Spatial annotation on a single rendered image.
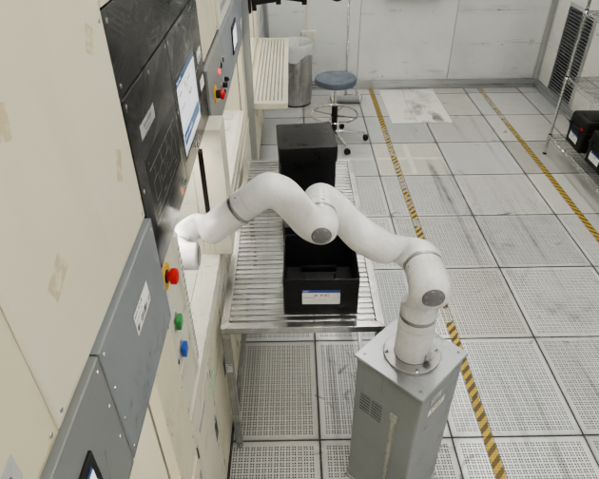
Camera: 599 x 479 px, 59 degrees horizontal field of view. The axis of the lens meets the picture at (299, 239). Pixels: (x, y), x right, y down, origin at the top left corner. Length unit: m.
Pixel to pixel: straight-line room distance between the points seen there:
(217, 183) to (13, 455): 1.40
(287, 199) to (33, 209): 0.82
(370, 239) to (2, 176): 1.05
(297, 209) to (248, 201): 0.13
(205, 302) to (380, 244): 0.71
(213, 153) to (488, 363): 1.83
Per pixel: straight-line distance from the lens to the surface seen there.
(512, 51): 6.46
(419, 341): 1.76
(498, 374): 2.94
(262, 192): 1.39
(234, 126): 3.15
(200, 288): 1.97
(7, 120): 0.65
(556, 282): 3.62
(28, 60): 0.71
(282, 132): 2.71
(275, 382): 2.75
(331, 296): 1.93
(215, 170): 1.90
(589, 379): 3.11
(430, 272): 1.55
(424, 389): 1.80
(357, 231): 1.48
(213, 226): 1.47
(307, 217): 1.37
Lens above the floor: 2.15
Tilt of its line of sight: 36 degrees down
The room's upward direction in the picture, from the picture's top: 1 degrees counter-clockwise
